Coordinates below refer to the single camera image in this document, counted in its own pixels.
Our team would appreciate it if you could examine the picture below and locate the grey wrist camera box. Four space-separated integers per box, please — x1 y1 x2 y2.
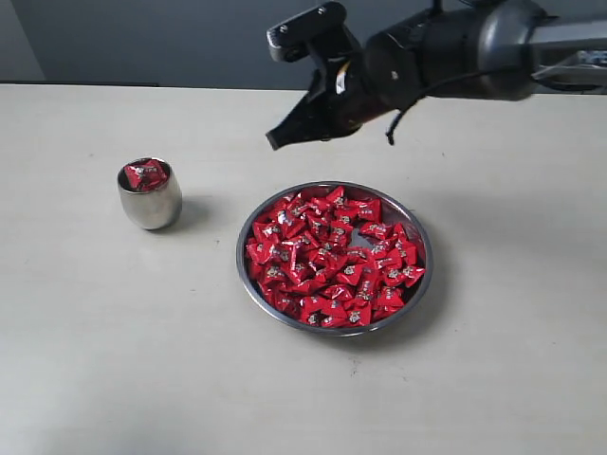
266 1 361 77

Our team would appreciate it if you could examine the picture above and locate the stainless steel cup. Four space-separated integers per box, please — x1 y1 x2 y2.
117 157 182 230

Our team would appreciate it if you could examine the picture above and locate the round stainless steel plate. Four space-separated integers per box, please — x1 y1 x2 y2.
235 180 434 338

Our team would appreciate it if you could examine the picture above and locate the pile of red wrapped candies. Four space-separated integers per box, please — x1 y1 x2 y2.
245 186 427 330

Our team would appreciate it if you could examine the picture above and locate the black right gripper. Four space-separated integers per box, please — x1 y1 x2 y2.
266 56 408 151

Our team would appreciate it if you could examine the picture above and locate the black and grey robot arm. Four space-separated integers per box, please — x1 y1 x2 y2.
267 1 606 149

